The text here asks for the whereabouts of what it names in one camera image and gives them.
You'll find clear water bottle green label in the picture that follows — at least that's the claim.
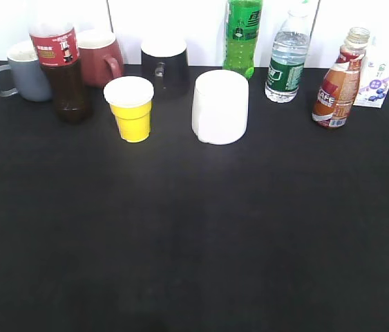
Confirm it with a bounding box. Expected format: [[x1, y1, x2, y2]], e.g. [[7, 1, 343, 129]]
[[265, 5, 310, 103]]

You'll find black ceramic mug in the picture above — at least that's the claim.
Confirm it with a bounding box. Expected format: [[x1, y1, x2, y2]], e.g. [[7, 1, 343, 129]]
[[141, 35, 189, 100]]

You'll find white blueberry milk carton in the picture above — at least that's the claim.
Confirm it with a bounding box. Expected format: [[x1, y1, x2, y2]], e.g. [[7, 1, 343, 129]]
[[354, 35, 389, 108]]

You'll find dark red ceramic mug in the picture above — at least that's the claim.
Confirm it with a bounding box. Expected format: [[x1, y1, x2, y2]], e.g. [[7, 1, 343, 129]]
[[77, 29, 124, 88]]

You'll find green sprite bottle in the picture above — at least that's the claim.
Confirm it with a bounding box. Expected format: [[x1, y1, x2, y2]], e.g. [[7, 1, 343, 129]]
[[222, 0, 263, 80]]

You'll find yellow plastic cup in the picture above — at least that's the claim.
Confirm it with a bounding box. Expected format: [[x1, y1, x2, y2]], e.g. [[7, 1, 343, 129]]
[[103, 76, 154, 143]]

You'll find grey ceramic mug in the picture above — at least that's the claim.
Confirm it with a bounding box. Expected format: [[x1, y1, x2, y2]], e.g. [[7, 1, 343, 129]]
[[0, 40, 52, 102]]

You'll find white ceramic mug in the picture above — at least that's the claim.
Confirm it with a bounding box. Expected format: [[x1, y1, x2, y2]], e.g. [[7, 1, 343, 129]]
[[191, 69, 249, 145]]

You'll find cola bottle red label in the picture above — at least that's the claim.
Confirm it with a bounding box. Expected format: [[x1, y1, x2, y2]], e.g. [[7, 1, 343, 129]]
[[28, 1, 93, 123]]

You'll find brown coffee drink bottle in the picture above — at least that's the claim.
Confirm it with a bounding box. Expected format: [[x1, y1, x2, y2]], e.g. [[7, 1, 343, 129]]
[[312, 27, 370, 129]]

